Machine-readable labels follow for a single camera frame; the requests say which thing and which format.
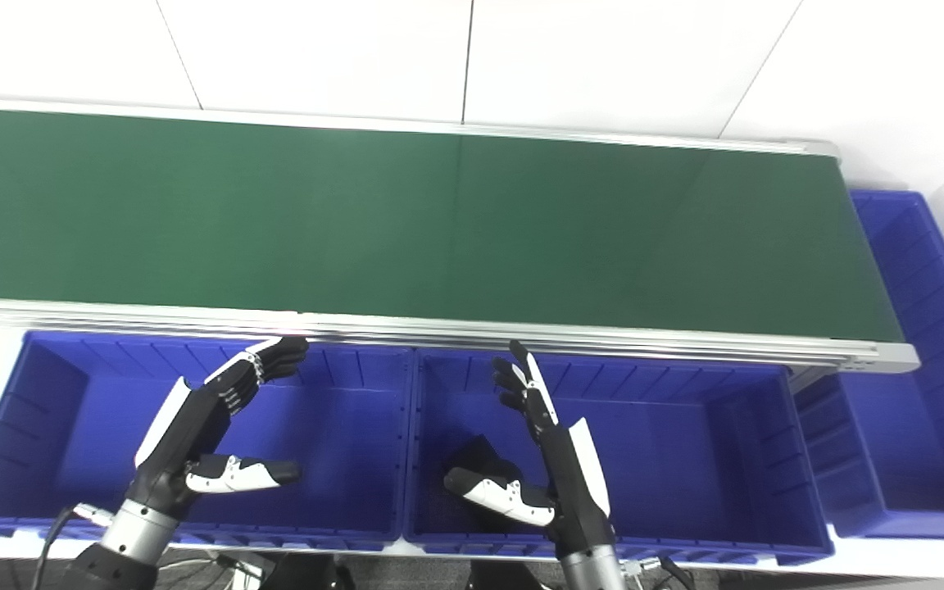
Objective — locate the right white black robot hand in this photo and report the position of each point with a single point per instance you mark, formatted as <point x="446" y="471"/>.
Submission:
<point x="574" y="483"/>

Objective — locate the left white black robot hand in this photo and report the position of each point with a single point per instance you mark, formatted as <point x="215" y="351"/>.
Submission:
<point x="185" y="426"/>

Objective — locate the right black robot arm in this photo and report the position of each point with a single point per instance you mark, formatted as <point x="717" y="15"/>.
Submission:
<point x="593" y="569"/>

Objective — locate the black part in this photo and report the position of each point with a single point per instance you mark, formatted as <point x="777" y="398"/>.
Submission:
<point x="480" y="455"/>

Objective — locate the blue plastic bin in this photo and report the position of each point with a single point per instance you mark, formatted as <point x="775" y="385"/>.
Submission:
<point x="685" y="459"/>
<point x="923" y="393"/>
<point x="333" y="442"/>

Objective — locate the green conveyor belt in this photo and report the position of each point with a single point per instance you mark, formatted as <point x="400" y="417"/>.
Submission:
<point x="439" y="229"/>
<point x="603" y="340"/>

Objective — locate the black robot body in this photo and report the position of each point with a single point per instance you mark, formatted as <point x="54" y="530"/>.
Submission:
<point x="316" y="574"/>

